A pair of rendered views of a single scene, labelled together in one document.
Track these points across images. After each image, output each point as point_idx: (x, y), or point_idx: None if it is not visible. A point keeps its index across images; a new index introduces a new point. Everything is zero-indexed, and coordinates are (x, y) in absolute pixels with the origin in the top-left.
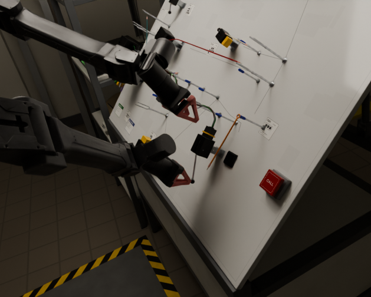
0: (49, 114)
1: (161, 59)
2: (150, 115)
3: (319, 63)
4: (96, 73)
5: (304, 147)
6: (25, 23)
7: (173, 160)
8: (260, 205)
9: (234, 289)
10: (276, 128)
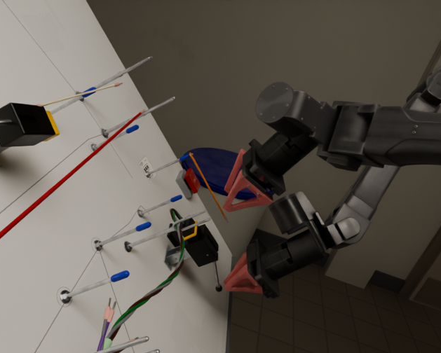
0: (422, 93)
1: None
2: None
3: (99, 75)
4: None
5: (160, 145)
6: None
7: (256, 255)
8: (195, 209)
9: (232, 256)
10: (148, 160)
